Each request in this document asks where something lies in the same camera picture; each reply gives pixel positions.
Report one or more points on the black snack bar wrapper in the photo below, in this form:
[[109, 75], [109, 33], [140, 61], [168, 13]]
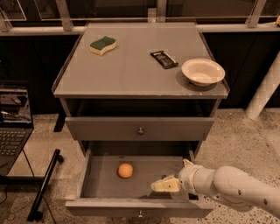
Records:
[[164, 59]]

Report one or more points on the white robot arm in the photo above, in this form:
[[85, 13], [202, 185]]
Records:
[[227, 185]]

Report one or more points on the black stand leg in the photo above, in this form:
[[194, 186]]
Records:
[[41, 184]]

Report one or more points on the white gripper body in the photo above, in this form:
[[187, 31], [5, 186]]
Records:
[[187, 178]]

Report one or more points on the green yellow sponge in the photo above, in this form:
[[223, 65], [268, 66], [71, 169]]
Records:
[[102, 45]]

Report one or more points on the open grey middle drawer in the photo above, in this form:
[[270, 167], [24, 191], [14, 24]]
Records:
[[102, 192]]

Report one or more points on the white paper bowl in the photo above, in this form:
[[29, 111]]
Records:
[[203, 72]]

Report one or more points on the black laptop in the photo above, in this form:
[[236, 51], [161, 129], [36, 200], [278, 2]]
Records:
[[16, 124]]

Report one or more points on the grey drawer cabinet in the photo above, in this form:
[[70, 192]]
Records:
[[128, 82]]

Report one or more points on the orange fruit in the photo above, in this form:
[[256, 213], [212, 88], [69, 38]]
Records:
[[125, 170]]

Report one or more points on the metal window railing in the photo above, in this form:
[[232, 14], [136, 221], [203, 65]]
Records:
[[40, 17]]

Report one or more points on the closed grey top drawer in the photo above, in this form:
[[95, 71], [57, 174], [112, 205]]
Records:
[[139, 128]]

